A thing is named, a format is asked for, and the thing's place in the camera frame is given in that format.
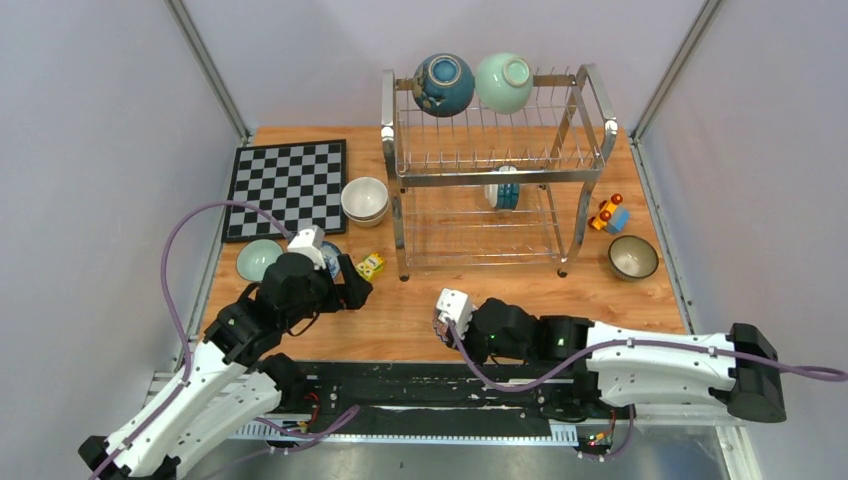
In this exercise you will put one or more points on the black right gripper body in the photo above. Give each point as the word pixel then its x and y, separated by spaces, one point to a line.
pixel 480 347

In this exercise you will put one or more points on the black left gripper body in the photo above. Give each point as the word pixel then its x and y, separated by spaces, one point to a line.
pixel 322 298

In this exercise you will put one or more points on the white blue floral bowl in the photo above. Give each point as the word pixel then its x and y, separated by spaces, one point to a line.
pixel 330 253

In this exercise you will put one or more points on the pale green striped bowl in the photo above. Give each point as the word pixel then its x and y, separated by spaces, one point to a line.
pixel 254 259

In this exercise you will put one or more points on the cream bowl green leaf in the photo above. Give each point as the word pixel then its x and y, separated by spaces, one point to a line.
pixel 368 222

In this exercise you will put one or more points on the plain cream bowl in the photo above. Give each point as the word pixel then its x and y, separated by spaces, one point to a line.
pixel 364 198

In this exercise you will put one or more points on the dark patterned rim bowl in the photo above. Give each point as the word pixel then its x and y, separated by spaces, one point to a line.
pixel 632 258

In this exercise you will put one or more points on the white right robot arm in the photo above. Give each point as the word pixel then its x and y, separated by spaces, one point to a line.
pixel 620 367

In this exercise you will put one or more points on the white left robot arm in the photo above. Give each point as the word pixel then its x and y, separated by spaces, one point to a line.
pixel 233 375

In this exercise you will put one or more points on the steel two-tier dish rack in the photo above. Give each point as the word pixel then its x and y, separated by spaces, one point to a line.
pixel 556 148

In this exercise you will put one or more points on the yellow green toy block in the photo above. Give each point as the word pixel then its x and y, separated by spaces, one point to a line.
pixel 371 266

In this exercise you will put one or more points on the black white chessboard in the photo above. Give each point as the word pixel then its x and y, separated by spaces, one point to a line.
pixel 299 184

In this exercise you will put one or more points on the teal white striped bowl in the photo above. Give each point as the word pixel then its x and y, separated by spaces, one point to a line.
pixel 502 196

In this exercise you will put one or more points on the orange blue toy car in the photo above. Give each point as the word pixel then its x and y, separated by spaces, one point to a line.
pixel 612 217

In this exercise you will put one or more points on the dark blue glazed bowl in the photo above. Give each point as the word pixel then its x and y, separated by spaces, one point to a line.
pixel 443 85

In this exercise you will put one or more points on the mint green glazed bowl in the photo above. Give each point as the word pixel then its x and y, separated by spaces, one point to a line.
pixel 504 82

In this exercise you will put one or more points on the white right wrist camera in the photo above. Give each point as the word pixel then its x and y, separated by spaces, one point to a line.
pixel 456 307

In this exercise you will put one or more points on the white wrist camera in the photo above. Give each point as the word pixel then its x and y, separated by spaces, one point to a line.
pixel 308 242
pixel 456 307

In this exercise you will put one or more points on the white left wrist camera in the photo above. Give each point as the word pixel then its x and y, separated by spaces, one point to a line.
pixel 308 242

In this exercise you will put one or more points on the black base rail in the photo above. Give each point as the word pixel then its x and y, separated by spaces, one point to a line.
pixel 436 400

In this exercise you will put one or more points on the aluminium left frame post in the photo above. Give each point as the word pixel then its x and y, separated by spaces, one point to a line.
pixel 191 34

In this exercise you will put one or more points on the aluminium frame post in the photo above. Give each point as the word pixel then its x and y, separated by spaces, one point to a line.
pixel 698 29
pixel 191 34

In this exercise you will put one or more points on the aluminium right frame post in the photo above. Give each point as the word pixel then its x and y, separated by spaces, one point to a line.
pixel 698 29

